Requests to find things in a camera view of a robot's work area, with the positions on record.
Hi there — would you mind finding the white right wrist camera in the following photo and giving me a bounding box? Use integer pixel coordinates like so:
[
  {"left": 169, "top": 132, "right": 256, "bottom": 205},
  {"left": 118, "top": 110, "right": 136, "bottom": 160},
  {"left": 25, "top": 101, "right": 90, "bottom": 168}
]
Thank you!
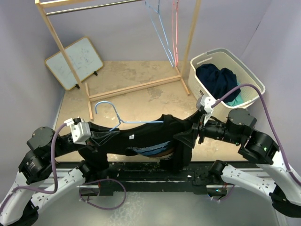
[{"left": 196, "top": 95, "right": 216, "bottom": 125}]

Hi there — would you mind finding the cream perforated laundry basket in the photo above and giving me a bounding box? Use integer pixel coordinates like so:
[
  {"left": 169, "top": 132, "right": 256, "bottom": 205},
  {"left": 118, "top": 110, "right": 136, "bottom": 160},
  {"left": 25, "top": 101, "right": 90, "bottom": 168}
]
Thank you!
[{"left": 188, "top": 48, "right": 266, "bottom": 121}]

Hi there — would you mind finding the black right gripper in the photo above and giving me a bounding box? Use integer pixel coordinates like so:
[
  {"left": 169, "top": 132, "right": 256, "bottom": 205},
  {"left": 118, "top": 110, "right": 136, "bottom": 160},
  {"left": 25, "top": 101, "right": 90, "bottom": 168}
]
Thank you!
[{"left": 173, "top": 107, "right": 241, "bottom": 146}]

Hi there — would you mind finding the teal t shirt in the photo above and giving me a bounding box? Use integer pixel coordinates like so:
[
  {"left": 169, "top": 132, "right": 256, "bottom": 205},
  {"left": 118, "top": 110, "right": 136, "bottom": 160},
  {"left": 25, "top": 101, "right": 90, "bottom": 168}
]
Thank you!
[{"left": 224, "top": 81, "right": 243, "bottom": 106}]

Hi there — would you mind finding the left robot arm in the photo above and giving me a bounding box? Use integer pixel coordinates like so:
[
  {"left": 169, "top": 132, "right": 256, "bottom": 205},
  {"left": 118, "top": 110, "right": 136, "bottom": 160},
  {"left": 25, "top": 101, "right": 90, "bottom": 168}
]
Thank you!
[{"left": 0, "top": 123, "right": 120, "bottom": 226}]

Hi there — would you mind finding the navy blue t shirt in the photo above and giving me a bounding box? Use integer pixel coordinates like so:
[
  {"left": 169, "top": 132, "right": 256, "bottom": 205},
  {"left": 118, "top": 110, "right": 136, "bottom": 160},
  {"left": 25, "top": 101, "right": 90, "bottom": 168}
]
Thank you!
[{"left": 196, "top": 64, "right": 237, "bottom": 99}]

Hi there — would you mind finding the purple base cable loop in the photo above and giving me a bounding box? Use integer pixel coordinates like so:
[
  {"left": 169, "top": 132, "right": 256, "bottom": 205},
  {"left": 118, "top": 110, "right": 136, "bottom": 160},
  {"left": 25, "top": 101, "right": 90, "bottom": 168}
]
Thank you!
[{"left": 79, "top": 178, "right": 127, "bottom": 210}]

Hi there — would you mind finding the wooden clothes rack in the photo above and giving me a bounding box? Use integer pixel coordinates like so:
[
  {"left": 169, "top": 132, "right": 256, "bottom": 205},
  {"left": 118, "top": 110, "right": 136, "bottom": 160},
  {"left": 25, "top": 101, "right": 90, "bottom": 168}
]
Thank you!
[{"left": 50, "top": 0, "right": 196, "bottom": 125}]

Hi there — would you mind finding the aluminium frame rail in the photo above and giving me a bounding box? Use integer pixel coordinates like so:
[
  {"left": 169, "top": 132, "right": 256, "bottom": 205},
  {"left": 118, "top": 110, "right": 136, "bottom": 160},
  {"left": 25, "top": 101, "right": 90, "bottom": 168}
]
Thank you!
[{"left": 16, "top": 164, "right": 290, "bottom": 226}]

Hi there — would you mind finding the small whiteboard yellow frame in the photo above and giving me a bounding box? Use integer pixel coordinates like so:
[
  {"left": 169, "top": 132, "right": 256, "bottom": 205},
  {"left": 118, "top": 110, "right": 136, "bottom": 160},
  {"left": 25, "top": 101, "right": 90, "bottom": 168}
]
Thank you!
[{"left": 45, "top": 36, "right": 103, "bottom": 90}]

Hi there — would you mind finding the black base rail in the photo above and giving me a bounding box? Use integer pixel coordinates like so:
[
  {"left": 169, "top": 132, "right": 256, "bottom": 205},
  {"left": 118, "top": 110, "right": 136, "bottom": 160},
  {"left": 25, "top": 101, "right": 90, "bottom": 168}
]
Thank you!
[{"left": 47, "top": 161, "right": 261, "bottom": 196}]

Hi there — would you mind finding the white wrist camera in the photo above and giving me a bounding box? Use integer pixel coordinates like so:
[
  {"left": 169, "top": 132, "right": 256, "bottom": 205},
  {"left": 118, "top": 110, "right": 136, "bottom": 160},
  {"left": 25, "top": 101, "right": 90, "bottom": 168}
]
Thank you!
[
  {"left": 196, "top": 95, "right": 216, "bottom": 125},
  {"left": 64, "top": 117, "right": 91, "bottom": 145}
]

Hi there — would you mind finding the light blue hanger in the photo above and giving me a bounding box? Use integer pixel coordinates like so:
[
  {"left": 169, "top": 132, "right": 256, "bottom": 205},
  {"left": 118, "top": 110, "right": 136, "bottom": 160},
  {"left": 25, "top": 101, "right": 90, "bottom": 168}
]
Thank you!
[
  {"left": 144, "top": 0, "right": 175, "bottom": 67},
  {"left": 95, "top": 101, "right": 164, "bottom": 131}
]

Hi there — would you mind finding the black garment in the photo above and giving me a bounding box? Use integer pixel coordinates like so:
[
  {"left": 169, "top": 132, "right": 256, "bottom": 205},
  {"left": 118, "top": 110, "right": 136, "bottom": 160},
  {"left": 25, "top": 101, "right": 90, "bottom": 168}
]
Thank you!
[{"left": 79, "top": 111, "right": 201, "bottom": 172}]

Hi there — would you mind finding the pink wire hanger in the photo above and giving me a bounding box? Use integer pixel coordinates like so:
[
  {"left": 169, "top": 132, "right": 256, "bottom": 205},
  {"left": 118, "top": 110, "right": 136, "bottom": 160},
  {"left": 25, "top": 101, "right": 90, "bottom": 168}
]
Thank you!
[{"left": 171, "top": 0, "right": 179, "bottom": 67}]

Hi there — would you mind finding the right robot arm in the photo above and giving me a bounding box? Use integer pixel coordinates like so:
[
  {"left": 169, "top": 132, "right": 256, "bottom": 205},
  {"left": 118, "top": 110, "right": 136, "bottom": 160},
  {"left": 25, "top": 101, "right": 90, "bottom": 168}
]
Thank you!
[{"left": 175, "top": 108, "right": 301, "bottom": 218}]

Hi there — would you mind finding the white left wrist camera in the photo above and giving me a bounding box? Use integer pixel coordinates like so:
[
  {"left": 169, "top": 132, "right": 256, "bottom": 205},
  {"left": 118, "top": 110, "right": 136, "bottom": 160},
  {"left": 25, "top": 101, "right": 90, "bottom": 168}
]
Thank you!
[{"left": 64, "top": 117, "right": 91, "bottom": 145}]

